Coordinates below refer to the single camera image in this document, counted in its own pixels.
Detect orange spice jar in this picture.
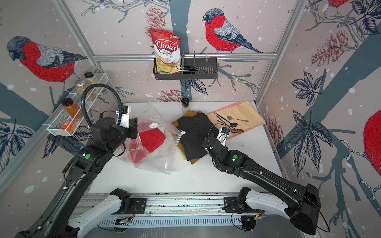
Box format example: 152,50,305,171
61,98,82,119

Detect brown trousers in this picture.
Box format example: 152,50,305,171
171,109,209,165

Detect wooden brown spoon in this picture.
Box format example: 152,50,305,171
229,127,244,134

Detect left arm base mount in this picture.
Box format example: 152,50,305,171
113,198,147,215

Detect black lid pepper grinder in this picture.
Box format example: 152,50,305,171
181,98,190,114

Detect clear acrylic spice shelf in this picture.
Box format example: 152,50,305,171
47,72,109,136

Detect black spoon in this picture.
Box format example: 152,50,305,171
215,113,238,128

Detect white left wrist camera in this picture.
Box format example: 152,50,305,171
115,105,131,129

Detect red trousers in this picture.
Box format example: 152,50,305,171
129,121,166,164

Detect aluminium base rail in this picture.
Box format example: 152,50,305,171
59,193,307,218

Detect clear plastic vacuum bag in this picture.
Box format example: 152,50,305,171
124,104,186,175

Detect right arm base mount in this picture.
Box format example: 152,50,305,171
222,196,264,214

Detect black wire wall basket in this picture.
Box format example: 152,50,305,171
153,53,218,80

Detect light spice jar black lid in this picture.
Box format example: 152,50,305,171
84,72,99,86

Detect black trousers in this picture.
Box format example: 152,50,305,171
175,112,219,161

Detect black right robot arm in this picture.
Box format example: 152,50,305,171
202,137,321,236

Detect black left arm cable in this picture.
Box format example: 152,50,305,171
81,83,123,127

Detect small orange box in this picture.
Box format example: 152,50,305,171
61,120,76,133

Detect red cassava chips bag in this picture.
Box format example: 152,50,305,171
150,28,181,74

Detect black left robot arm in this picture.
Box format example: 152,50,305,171
16,118,138,238

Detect beige cloth placemat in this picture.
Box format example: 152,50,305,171
206,101,266,133

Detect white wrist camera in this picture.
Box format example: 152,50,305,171
115,105,131,129
216,127,230,146

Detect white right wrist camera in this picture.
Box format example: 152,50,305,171
216,127,230,146

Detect tan spice jar silver lid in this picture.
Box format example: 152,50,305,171
75,79,96,101

